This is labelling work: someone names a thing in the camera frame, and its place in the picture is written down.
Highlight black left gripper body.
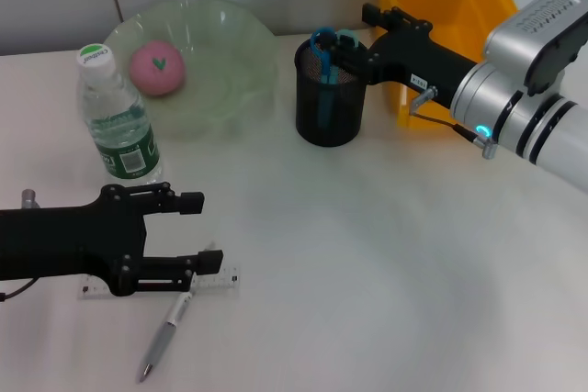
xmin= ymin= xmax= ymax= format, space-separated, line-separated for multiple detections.
xmin=0 ymin=184 xmax=149 ymax=297

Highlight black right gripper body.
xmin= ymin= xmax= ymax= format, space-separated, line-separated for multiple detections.
xmin=365 ymin=18 xmax=481 ymax=112

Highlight clear plastic ruler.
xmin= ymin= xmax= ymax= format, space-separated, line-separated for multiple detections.
xmin=77 ymin=263 xmax=243 ymax=301

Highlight blue scissors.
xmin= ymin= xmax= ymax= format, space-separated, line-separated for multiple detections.
xmin=310 ymin=27 xmax=360 ymax=131

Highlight clear plastic water bottle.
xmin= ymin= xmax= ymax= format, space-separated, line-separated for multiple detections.
xmin=75 ymin=42 xmax=165 ymax=187

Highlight pink peach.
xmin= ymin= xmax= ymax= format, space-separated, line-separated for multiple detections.
xmin=128 ymin=40 xmax=187 ymax=98

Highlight black mesh pen holder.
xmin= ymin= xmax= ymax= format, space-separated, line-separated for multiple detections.
xmin=293 ymin=33 xmax=373 ymax=149

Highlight grey white ballpoint pen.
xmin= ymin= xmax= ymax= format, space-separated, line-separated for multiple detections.
xmin=139 ymin=240 xmax=217 ymax=385

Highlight green glass fruit bowl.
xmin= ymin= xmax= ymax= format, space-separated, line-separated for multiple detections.
xmin=100 ymin=0 xmax=280 ymax=140

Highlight right gripper metal plug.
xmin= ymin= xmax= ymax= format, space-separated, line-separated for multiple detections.
xmin=408 ymin=85 xmax=438 ymax=117

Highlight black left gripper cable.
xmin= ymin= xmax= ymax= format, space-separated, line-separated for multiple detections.
xmin=0 ymin=277 xmax=38 ymax=304

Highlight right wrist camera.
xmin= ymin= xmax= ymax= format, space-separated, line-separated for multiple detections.
xmin=484 ymin=0 xmax=588 ymax=97

